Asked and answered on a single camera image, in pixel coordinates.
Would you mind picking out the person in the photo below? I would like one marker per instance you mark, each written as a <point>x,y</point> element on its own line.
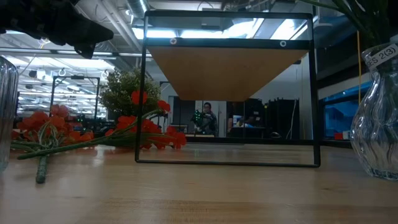
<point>210,121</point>

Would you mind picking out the red box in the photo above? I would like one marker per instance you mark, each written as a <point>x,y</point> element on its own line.
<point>338,136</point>

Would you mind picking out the white artificial flower bunch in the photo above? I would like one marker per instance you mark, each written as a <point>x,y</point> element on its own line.
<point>367,18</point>

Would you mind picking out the curvy glass vase with label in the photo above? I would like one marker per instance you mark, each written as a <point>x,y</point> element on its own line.
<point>377,124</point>

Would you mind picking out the black background metal frame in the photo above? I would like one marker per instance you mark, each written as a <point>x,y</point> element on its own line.
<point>74,77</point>

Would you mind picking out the black background robot arm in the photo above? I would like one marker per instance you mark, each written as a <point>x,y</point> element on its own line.
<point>196,118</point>

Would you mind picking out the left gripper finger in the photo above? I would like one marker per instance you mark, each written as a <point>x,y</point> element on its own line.
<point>85,51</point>
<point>98,32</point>

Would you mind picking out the ribbed clear glass jar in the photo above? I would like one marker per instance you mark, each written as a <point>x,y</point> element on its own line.
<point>7,109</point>

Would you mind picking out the green potted plant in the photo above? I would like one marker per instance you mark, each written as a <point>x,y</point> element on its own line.
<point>124,90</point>

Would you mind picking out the black metal frame wooden shelf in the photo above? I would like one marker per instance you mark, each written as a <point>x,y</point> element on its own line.
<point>224,74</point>

